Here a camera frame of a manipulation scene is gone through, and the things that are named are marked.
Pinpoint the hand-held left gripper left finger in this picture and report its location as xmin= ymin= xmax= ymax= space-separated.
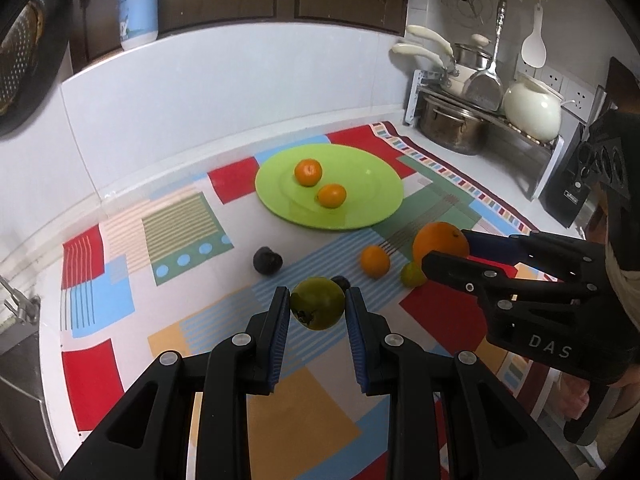
xmin=59 ymin=286 xmax=292 ymax=480

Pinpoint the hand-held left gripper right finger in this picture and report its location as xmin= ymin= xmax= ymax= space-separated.
xmin=345 ymin=286 xmax=593 ymax=480

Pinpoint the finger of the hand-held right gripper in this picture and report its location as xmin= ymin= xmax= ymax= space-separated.
xmin=421 ymin=251 xmax=602 ymax=322
xmin=461 ymin=229 xmax=609 ymax=287

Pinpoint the large orange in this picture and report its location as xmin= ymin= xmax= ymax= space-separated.
xmin=412 ymin=221 xmax=471 ymax=266

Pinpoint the small green citrus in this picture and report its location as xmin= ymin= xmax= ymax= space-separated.
xmin=400 ymin=261 xmax=427 ymax=288

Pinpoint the green round fruit with calyx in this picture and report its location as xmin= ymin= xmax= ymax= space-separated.
xmin=291 ymin=276 xmax=347 ymax=331

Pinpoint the orange tangerine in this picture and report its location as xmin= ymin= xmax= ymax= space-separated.
xmin=316 ymin=183 xmax=348 ymax=209
xmin=293 ymin=158 xmax=323 ymax=187
xmin=361 ymin=245 xmax=391 ymax=279

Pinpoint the lime green plate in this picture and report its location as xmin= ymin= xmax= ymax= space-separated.
xmin=255 ymin=144 xmax=405 ymax=232

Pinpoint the person's right forearm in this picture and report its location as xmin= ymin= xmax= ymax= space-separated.
xmin=602 ymin=240 xmax=640 ymax=321

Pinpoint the pink cloth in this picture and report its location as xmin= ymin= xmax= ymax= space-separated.
xmin=552 ymin=375 xmax=591 ymax=418

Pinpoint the black knife block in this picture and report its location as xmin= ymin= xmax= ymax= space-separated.
xmin=540 ymin=122 xmax=601 ymax=228

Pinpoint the white metal pot rack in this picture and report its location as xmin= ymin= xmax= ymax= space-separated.
xmin=404 ymin=67 xmax=568 ymax=201

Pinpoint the large steel pot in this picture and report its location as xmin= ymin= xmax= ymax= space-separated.
xmin=417 ymin=94 xmax=491 ymax=156

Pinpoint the white ceramic pot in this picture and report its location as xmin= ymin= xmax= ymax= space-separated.
xmin=502 ymin=72 xmax=576 ymax=142

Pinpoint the steel spatula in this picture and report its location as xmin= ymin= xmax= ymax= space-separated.
xmin=462 ymin=0 xmax=506 ymax=113

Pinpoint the colourful patterned mat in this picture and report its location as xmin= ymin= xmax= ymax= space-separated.
xmin=60 ymin=121 xmax=591 ymax=433

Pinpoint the small steel pot with lid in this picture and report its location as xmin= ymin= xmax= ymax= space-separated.
xmin=452 ymin=33 xmax=496 ymax=71

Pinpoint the white rice paddle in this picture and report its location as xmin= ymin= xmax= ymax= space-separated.
xmin=521 ymin=2 xmax=547 ymax=68

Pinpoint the steel sink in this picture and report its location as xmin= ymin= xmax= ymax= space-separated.
xmin=0 ymin=327 xmax=66 ymax=466

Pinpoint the white and blue bottle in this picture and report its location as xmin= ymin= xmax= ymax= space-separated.
xmin=118 ymin=0 xmax=160 ymax=51

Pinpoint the black pan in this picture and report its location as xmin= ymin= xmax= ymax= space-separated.
xmin=0 ymin=0 xmax=75 ymax=137

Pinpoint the white wall socket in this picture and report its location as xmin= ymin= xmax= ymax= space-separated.
xmin=542 ymin=65 xmax=567 ymax=92
xmin=564 ymin=77 xmax=598 ymax=122

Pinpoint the metal faucet handle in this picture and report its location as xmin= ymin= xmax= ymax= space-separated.
xmin=0 ymin=275 xmax=41 ymax=331

